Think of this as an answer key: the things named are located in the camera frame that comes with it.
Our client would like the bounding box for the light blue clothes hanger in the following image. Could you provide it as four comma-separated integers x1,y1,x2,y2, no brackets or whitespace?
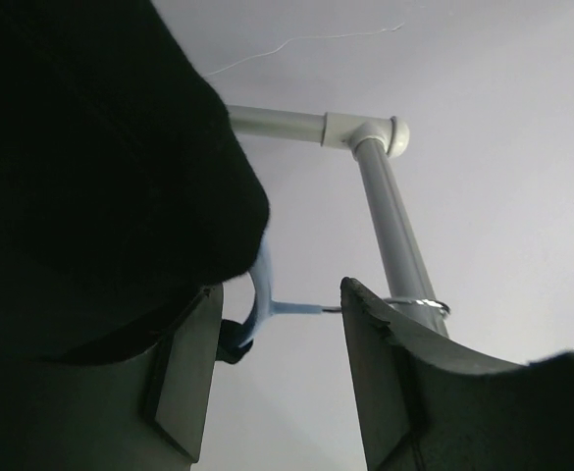
225,237,341,348

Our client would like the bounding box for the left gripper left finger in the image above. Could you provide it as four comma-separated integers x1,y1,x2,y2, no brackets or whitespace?
0,287,224,470

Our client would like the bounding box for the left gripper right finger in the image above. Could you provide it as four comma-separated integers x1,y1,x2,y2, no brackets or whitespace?
340,278,574,470

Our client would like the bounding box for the black daisy print t-shirt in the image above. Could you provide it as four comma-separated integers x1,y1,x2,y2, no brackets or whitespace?
0,1,270,362

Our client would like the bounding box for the grey white garment rack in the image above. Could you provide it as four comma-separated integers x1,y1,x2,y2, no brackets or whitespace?
228,105,449,336

